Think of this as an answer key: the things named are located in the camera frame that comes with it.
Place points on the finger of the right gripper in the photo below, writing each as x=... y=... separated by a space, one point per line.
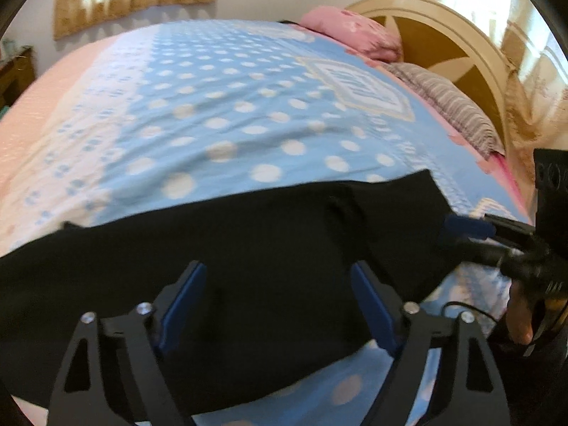
x=490 y=226
x=464 y=250

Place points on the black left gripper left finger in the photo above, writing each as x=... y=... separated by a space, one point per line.
x=89 y=388

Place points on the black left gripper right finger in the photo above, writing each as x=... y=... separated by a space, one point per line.
x=468 y=389

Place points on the black pants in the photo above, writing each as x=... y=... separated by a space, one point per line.
x=277 y=304

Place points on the right hand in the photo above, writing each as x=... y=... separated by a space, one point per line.
x=519 y=315

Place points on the striped pillow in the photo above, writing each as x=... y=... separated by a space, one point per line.
x=461 y=112

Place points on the cream wooden headboard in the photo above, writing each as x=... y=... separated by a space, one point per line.
x=437 y=38

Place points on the pink pillow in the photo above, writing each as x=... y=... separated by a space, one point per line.
x=359 y=33

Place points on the pink and blue bedspread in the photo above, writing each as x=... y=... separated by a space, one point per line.
x=187 y=111

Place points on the dark wooden desk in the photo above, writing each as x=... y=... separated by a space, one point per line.
x=17 y=74

